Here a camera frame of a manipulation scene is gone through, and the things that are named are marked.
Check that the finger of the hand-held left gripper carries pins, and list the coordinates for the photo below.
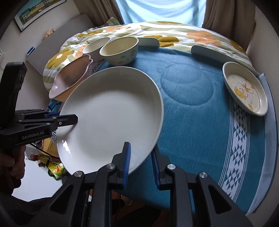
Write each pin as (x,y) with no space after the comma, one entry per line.
(52,114)
(65,121)

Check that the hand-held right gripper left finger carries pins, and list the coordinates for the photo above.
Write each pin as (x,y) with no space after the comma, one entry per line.
(127,161)

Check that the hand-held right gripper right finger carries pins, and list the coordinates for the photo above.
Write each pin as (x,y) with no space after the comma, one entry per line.
(155,163)

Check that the large white plate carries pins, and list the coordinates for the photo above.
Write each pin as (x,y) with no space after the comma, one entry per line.
(109,113)

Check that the cream bowl with duck print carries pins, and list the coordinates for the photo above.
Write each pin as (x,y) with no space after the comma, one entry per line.
(122,52)

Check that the cream plate with duck print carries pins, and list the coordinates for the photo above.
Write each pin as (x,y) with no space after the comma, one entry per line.
(244,89)

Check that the person's left hand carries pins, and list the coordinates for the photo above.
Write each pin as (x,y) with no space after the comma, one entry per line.
(13,165)

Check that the small blue box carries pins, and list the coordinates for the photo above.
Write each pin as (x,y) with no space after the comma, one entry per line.
(30,50)

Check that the yellow snack packet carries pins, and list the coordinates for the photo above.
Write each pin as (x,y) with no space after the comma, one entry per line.
(55,170)

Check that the blue patterned table cloth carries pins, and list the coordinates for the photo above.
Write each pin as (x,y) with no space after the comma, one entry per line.
(196,131)

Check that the white cabinet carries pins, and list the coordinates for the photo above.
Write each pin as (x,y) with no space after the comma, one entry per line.
(54,43)

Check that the small cream bowl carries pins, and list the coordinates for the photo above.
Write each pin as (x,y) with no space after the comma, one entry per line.
(93,47)

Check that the floral pillow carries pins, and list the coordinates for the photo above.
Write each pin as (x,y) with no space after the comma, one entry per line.
(114,21)

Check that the beige curtain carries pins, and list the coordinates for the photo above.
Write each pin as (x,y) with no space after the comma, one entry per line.
(98,11)
(228,21)

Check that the floral quilt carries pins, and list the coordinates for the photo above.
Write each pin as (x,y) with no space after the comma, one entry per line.
(196,32)

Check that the light blue sheer curtain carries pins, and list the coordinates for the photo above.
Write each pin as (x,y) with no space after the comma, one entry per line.
(161,11)

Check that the framed wall picture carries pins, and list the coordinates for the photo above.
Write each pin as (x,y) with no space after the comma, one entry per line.
(37,12)

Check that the long grey-blue rail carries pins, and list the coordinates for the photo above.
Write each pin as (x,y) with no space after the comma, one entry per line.
(213,55)

